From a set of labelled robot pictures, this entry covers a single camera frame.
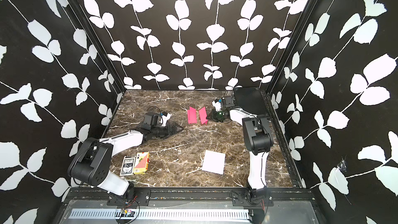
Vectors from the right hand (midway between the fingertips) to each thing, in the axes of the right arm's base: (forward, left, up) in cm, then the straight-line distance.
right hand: (206, 115), depth 98 cm
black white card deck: (-31, +42, -4) cm, 53 cm away
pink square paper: (+3, +10, -6) cm, 12 cm away
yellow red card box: (-29, +36, -6) cm, 47 cm away
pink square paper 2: (+1, +2, -3) cm, 3 cm away
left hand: (-12, +15, +3) cm, 20 cm away
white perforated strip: (-52, +18, -7) cm, 56 cm away
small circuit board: (-52, +37, -7) cm, 64 cm away
